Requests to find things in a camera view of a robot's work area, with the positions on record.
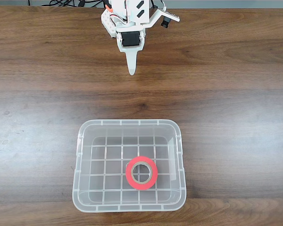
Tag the red tape roll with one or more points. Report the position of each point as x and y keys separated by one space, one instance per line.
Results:
x=128 y=176

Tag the clear plastic box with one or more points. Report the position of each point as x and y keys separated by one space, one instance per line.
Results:
x=113 y=153

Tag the gripper-mounted camera module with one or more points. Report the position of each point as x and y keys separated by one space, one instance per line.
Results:
x=166 y=22

